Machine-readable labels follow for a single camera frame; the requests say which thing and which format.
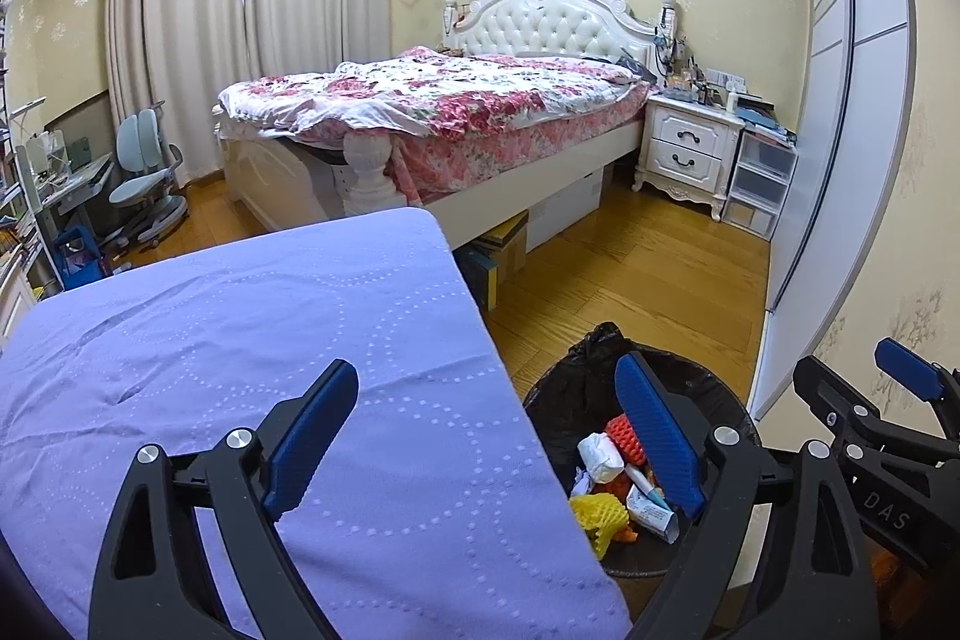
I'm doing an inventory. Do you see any floral quilt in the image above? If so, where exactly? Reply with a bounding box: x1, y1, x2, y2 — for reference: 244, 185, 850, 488
217, 47, 652, 150

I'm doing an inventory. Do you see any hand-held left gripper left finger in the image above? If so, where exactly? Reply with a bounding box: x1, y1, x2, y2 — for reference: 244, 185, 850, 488
88, 359, 359, 640

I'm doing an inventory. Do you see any white bookshelf with books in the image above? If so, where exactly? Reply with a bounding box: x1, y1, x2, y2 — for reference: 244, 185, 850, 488
0, 0, 46, 311

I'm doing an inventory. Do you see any white low cabinet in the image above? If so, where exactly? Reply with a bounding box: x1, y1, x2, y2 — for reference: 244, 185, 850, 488
0, 265, 38, 348

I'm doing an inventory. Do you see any white bed with tufted headboard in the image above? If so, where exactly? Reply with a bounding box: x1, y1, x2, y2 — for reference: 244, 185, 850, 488
214, 0, 687, 236

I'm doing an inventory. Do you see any light green desk chair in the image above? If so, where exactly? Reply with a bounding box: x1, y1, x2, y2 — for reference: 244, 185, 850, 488
109, 101, 188, 247

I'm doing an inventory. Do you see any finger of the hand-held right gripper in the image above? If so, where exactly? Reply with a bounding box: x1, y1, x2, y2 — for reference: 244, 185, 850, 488
793, 355, 960, 465
875, 338, 960, 438

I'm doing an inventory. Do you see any teal and white tube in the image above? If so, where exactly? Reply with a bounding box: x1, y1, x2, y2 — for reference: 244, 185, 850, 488
624, 464, 672, 512

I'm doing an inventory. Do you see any purple tablecloth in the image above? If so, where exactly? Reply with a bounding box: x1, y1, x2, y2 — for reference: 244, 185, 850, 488
0, 206, 635, 640

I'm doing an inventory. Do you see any white sliding wardrobe door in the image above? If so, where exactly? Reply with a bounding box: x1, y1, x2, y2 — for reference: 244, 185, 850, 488
746, 0, 920, 420

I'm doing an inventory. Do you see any beige pleated curtain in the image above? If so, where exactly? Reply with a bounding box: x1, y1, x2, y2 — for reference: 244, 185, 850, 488
105, 0, 395, 184

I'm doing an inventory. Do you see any blue bag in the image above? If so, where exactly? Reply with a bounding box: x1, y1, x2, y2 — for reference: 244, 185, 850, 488
52, 227, 110, 292

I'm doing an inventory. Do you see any black bag-lined trash bin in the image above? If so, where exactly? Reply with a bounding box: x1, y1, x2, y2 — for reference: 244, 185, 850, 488
523, 323, 762, 581

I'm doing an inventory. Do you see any white cardboard box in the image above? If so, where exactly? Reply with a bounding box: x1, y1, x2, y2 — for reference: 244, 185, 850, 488
525, 167, 607, 255

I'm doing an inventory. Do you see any brown and yellow box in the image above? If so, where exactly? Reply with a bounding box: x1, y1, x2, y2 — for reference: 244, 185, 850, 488
457, 211, 530, 311

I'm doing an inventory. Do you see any yellow foam fruit net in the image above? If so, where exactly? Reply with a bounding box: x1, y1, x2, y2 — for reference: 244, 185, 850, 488
570, 492, 629, 560

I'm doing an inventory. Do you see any white paper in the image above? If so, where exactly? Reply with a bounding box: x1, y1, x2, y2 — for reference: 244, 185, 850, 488
576, 432, 625, 483

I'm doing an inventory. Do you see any white tube with black print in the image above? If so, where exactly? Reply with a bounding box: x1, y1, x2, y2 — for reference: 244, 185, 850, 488
626, 488, 680, 542

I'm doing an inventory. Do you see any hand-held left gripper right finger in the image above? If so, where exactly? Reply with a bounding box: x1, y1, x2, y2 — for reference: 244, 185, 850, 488
615, 353, 878, 640

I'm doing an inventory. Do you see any white nightstand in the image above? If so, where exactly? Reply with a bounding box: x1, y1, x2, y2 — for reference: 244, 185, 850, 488
634, 92, 743, 223

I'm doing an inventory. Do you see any clear plastic drawer unit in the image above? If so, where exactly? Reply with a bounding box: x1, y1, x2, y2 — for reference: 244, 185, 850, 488
724, 130, 797, 240

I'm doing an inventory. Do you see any grey study desk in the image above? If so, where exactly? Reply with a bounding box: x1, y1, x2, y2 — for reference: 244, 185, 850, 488
15, 134, 117, 289

